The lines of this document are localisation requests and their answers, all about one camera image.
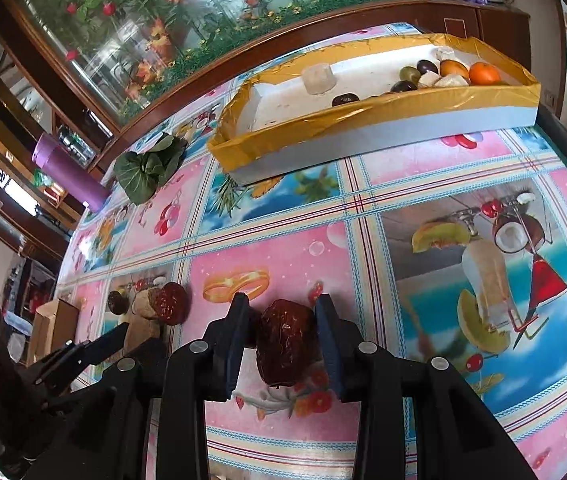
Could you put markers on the cardboard box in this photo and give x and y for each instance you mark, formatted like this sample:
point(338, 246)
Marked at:
point(51, 325)

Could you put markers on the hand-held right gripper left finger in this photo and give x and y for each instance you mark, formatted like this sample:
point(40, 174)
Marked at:
point(234, 357)

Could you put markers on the glass cabinet with artificial flowers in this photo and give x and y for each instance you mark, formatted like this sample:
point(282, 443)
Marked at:
point(163, 10)

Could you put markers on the orange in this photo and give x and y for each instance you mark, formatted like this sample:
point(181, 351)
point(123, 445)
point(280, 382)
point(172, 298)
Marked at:
point(453, 69)
point(486, 74)

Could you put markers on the small beige yam piece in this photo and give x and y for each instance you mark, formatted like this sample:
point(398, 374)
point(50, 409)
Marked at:
point(141, 332)
point(445, 54)
point(428, 81)
point(452, 82)
point(142, 307)

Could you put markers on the purple bottle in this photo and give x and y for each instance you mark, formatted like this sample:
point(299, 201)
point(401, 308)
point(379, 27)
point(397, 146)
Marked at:
point(68, 175)

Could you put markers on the white box with yellow tape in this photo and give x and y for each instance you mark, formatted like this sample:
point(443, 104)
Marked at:
point(363, 135)

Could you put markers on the dark wooden sideboard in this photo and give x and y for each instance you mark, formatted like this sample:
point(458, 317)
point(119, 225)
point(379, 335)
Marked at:
point(503, 30)

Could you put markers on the small dark plum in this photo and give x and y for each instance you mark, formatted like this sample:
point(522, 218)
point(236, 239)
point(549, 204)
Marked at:
point(117, 301)

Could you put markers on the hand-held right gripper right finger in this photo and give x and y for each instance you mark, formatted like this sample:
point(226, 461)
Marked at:
point(327, 350)

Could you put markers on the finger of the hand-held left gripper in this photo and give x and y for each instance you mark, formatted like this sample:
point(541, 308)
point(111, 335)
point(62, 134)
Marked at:
point(108, 345)
point(61, 367)

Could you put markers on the white foam block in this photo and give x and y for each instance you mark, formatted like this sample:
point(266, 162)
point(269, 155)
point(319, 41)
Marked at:
point(319, 80)

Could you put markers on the green leafy vegetable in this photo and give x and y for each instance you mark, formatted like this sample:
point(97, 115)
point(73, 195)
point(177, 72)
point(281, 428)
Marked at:
point(146, 170)

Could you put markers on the small wrinkled red date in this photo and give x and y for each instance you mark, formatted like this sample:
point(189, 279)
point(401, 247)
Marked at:
point(171, 302)

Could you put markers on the large wrinkled red date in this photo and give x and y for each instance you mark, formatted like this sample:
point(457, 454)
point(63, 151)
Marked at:
point(283, 340)

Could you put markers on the large dark plum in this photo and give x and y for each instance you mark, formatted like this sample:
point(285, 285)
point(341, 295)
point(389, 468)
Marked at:
point(345, 100)

